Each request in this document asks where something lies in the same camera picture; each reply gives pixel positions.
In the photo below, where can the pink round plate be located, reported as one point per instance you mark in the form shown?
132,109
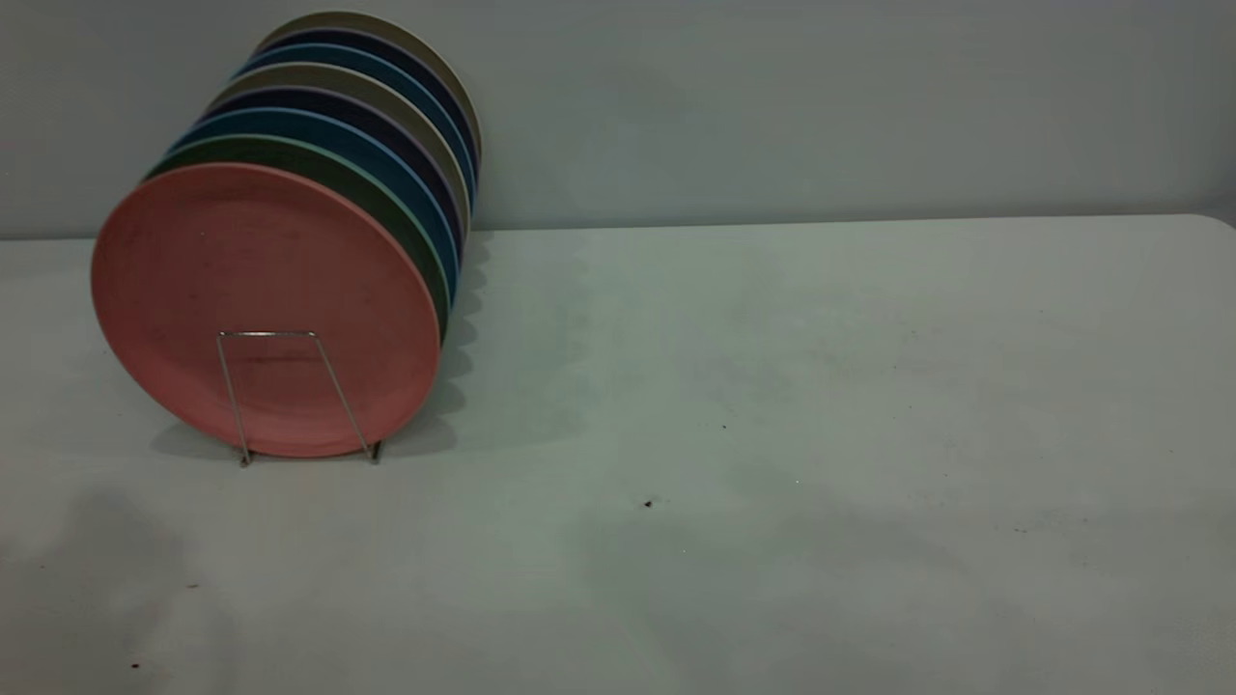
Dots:
261,280

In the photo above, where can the green round plate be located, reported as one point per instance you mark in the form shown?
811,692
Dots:
319,152

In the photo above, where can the dark navy round plate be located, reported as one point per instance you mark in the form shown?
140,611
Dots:
338,100
386,45

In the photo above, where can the blue round plate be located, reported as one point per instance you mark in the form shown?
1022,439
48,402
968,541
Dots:
319,124
357,58

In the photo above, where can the beige round plate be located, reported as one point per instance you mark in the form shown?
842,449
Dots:
328,77
367,21

